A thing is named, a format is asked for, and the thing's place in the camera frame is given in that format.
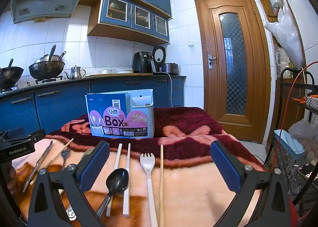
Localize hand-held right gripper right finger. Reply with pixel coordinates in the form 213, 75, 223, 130
210, 140, 290, 227

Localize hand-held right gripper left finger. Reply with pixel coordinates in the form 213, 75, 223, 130
28, 140, 111, 227

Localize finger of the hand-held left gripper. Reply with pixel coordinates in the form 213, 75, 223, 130
25, 129, 47, 143
7, 128, 25, 139

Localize white plastic spoon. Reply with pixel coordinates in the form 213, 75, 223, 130
66, 147, 96, 221

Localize white chopstick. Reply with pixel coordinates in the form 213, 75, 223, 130
123, 143, 131, 217
106, 143, 123, 217

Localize metal fork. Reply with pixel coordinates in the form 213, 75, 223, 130
60, 148, 71, 171

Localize white plastic fork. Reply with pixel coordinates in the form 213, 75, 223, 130
140, 152, 159, 227

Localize pale blue utensil holder box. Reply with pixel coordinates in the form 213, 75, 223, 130
85, 89, 155, 139

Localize wooden chopstick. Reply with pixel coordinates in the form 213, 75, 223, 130
158, 144, 165, 227
30, 138, 74, 185

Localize person's left hand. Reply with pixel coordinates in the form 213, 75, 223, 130
7, 167, 17, 192

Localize metal knife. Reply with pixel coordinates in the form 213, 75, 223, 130
23, 140, 54, 193

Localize black spoon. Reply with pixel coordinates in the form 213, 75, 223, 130
96, 168, 130, 218

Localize blue base cabinets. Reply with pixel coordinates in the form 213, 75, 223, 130
0, 74, 187, 140

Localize maroon and pink printed blanket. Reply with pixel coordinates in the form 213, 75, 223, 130
11, 107, 267, 227

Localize gas stove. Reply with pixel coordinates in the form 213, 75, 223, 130
0, 75, 64, 94

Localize small black wok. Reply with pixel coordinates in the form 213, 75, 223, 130
0, 58, 24, 89

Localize large black wok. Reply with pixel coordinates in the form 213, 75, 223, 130
28, 52, 67, 80

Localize blue-lidded container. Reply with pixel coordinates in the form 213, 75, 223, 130
273, 129, 305, 160

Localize metal kettle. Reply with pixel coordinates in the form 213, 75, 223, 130
64, 66, 86, 80

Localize wooden door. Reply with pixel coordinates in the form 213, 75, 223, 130
194, 0, 271, 144

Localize metal ladle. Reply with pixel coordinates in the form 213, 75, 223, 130
47, 44, 57, 65

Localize bag of eggs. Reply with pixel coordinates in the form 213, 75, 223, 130
288, 119, 318, 168

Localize white bowl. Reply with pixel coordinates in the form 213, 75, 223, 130
304, 94, 318, 112

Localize dark slow cooker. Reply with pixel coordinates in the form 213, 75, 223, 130
163, 62, 179, 76

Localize black air fryer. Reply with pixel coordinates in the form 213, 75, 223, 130
132, 52, 156, 73

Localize black rice cooker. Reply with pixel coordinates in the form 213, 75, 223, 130
152, 45, 170, 75

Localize white plastic bag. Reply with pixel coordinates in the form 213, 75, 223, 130
263, 0, 305, 68

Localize red cable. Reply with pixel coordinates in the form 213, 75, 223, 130
276, 62, 318, 198

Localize white power cable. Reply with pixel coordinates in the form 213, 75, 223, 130
165, 72, 175, 108

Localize metal door handle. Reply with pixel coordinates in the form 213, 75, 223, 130
207, 54, 217, 70

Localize glass-door wall cabinet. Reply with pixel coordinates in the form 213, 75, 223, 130
87, 0, 171, 46

